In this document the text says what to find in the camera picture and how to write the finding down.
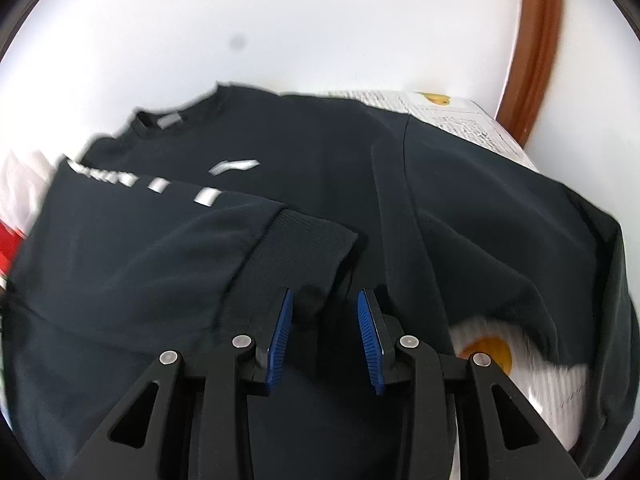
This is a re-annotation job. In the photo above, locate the black sweatshirt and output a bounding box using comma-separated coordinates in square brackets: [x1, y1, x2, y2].
[2, 80, 640, 480]

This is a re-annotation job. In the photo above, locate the fruit print white tablecloth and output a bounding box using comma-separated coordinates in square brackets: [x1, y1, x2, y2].
[0, 89, 591, 480]

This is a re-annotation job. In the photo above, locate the red paper shopping bag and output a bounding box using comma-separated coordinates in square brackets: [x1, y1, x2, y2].
[0, 221, 25, 278]

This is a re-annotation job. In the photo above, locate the brown wooden door frame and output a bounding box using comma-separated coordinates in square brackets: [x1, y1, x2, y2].
[497, 0, 563, 145]

